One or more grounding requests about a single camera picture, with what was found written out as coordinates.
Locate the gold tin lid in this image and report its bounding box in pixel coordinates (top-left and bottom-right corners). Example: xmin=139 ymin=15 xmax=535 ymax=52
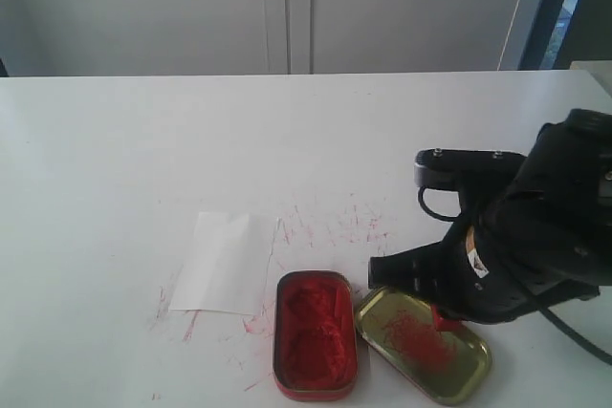
xmin=355 ymin=288 xmax=492 ymax=406

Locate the white paper sheet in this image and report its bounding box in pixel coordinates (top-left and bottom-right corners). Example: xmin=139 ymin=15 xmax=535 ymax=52
xmin=169 ymin=212 xmax=279 ymax=315

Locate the red ink pad tin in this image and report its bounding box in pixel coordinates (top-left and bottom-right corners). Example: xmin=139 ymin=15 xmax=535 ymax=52
xmin=273 ymin=270 xmax=359 ymax=402

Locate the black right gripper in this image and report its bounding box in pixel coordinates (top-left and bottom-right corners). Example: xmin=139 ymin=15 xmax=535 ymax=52
xmin=368 ymin=109 xmax=611 ymax=324

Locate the red stamp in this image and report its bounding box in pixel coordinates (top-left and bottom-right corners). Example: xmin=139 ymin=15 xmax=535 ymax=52
xmin=431 ymin=305 xmax=463 ymax=332

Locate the white cabinet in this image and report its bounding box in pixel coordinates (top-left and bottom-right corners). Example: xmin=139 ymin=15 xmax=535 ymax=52
xmin=1 ymin=0 xmax=541 ymax=76

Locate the beige side table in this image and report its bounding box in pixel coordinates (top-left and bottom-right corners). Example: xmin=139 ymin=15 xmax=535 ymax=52
xmin=570 ymin=60 xmax=612 ymax=95

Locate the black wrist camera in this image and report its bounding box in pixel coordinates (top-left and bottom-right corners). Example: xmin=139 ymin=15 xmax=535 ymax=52
xmin=414 ymin=148 xmax=526 ymax=191

